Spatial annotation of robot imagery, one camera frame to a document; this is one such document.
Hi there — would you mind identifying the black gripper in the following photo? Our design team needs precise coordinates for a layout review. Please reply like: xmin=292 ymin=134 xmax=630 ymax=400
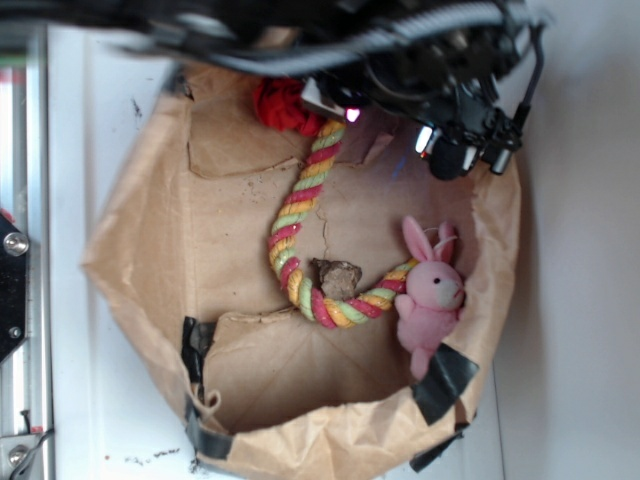
xmin=300 ymin=9 xmax=525 ymax=179

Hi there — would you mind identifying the red paper ball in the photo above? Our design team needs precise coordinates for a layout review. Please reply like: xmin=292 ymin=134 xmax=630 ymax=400
xmin=253 ymin=78 xmax=326 ymax=137

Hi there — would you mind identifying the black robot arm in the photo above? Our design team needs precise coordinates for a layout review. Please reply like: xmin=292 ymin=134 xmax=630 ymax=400
xmin=1 ymin=1 xmax=543 ymax=180

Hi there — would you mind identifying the pink plush bunny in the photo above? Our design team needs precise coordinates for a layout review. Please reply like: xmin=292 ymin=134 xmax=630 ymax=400
xmin=394 ymin=216 xmax=465 ymax=381

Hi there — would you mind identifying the brown rock chunk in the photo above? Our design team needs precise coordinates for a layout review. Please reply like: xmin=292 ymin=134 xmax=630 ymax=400
xmin=311 ymin=258 xmax=362 ymax=300

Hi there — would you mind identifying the brown paper bag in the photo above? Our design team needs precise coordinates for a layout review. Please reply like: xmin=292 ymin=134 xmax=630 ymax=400
xmin=85 ymin=65 xmax=521 ymax=479

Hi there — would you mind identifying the white plastic tray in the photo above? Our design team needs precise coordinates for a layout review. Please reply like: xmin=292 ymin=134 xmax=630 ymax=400
xmin=47 ymin=24 xmax=506 ymax=480

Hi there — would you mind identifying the metal clamp with screw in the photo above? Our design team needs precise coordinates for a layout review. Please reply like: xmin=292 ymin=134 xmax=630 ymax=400
xmin=1 ymin=429 xmax=54 ymax=480

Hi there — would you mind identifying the grey braided cable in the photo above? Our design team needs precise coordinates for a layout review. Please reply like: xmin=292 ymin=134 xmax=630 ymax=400
xmin=512 ymin=22 xmax=546 ymax=126

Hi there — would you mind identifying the multicoloured twisted rope toy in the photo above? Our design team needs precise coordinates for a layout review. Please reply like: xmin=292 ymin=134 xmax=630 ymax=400
xmin=268 ymin=120 xmax=417 ymax=329

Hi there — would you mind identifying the black bracket with bolt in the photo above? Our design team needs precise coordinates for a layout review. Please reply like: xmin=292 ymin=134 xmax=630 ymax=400
xmin=0 ymin=212 xmax=30 ymax=362

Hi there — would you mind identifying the aluminium frame rail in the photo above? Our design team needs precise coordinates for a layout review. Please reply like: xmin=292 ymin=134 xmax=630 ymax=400
xmin=0 ymin=22 xmax=56 ymax=480

